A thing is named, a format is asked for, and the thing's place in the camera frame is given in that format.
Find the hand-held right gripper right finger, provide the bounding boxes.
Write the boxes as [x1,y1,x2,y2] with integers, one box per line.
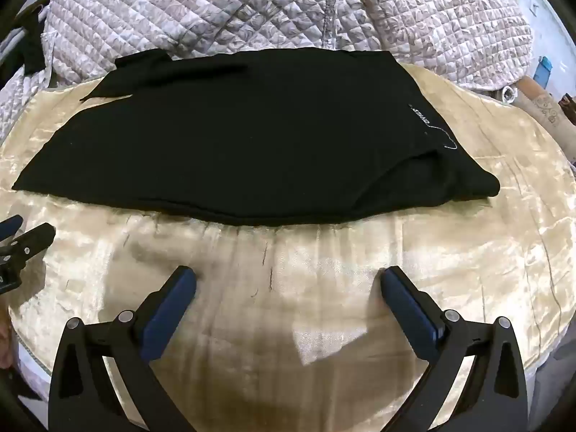
[380,266,530,432]

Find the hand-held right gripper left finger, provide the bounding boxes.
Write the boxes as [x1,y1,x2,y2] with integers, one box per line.
[47,266,198,432]

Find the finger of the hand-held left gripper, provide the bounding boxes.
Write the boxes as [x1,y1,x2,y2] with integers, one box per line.
[0,215,24,242]
[0,223,56,262]

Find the black pants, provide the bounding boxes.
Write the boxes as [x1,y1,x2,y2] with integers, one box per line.
[12,47,501,226]

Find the beige satin bed mat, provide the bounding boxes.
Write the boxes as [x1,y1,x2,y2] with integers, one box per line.
[0,64,574,432]

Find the dark cloth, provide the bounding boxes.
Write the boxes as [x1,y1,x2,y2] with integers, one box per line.
[13,8,46,75]

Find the patterned cardboard roll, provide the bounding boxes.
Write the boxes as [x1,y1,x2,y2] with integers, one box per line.
[513,76,576,136]

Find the floral quilted blanket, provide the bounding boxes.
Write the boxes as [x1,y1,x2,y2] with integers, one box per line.
[0,0,534,138]

